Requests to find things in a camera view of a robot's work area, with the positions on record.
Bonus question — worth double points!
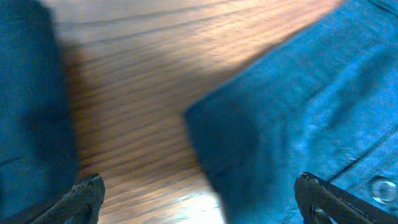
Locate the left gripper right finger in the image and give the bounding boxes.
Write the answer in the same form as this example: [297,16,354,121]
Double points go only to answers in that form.
[294,172,397,224]

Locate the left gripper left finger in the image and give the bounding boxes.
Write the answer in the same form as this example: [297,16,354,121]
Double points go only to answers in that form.
[0,173,106,224]

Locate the navy blue shorts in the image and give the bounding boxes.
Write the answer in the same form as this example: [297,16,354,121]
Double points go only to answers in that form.
[185,0,397,223]

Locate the folded dark navy shorts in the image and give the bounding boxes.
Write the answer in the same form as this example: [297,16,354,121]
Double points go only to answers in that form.
[1,0,78,218]

